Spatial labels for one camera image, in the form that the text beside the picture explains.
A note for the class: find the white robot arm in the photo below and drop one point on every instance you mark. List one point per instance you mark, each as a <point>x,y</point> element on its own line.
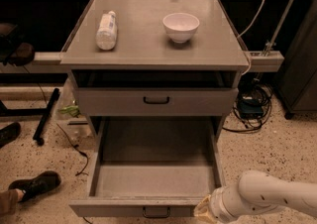
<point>256,193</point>

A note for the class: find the grey drawer cabinet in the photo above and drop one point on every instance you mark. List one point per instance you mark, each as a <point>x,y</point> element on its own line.
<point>145,57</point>

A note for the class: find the clear plastic bag green item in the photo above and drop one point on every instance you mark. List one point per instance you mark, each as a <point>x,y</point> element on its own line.
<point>70,122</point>

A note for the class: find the tan trouser leg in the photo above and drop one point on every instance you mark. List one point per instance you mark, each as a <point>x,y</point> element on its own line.
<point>9,200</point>

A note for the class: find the black shoe far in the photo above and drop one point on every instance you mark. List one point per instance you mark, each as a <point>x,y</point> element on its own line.
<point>9,133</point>

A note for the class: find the white gripper padding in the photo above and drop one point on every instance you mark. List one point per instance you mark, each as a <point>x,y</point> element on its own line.
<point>217,205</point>

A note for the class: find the dark grey cabinet right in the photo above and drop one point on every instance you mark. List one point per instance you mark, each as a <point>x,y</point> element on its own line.
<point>296,81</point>

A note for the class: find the metal support pole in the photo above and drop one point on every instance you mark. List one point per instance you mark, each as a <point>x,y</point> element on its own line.
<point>268,46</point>

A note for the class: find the black shoe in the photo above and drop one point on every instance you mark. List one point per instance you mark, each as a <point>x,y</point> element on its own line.
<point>43,183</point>
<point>9,133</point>

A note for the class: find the dark chair seat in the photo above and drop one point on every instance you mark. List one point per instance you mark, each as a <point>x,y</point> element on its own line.
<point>13,49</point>

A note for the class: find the white bowl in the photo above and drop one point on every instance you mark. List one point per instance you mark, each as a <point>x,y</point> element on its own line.
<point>180,27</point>

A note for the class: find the black chair base leg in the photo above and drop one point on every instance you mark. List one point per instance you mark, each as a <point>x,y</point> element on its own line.
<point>38,134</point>

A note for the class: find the white plastic bottle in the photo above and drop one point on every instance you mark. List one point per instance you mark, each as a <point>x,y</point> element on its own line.
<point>106,36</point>

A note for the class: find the grey drawer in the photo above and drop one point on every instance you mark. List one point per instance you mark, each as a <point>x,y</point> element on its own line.
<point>140,102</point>
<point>151,167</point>

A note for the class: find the black shoe near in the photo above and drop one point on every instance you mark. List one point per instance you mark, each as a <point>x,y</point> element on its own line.
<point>43,183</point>

